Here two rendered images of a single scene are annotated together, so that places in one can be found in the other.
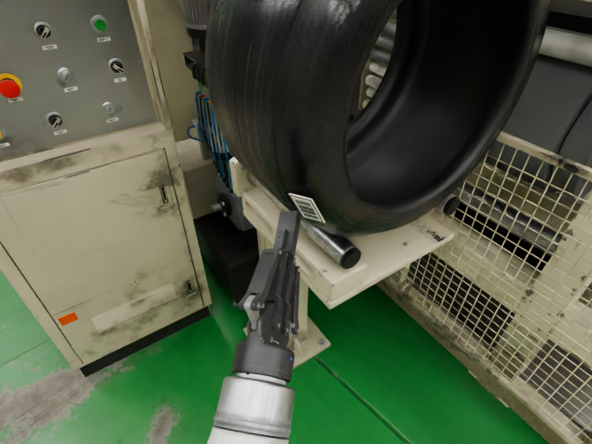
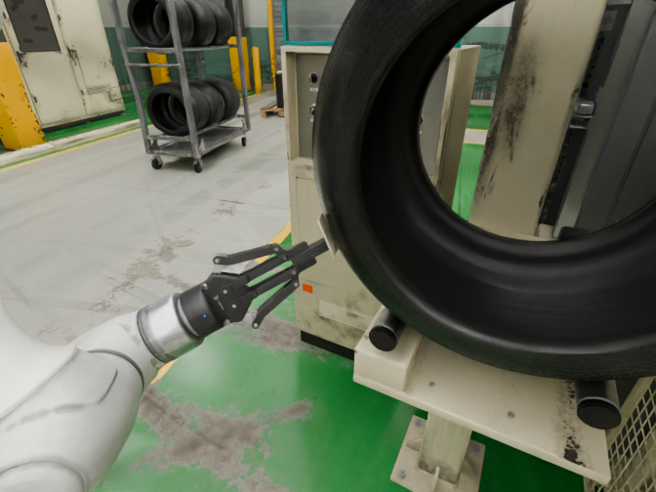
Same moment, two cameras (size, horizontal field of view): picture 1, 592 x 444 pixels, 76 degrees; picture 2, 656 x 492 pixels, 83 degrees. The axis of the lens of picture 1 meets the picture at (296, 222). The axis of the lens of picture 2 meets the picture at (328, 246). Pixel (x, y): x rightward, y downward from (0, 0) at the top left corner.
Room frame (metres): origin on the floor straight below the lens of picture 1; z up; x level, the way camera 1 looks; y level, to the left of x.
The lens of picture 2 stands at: (0.21, -0.43, 1.31)
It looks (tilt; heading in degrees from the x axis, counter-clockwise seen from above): 30 degrees down; 62
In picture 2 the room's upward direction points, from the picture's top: straight up
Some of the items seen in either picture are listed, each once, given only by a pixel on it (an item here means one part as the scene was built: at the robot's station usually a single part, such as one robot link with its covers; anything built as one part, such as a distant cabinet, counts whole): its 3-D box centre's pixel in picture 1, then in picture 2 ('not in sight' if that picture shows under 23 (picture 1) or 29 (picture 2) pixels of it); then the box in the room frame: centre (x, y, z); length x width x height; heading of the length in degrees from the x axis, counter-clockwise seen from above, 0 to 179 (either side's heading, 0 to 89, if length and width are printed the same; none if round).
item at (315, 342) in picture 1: (285, 335); (439, 459); (0.91, 0.04, 0.02); 0.27 x 0.27 x 0.04; 34
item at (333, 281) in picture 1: (297, 233); (411, 307); (0.63, 0.00, 0.84); 0.36 x 0.09 x 0.06; 34
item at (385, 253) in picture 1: (344, 223); (481, 345); (0.70, -0.12, 0.80); 0.37 x 0.36 x 0.02; 124
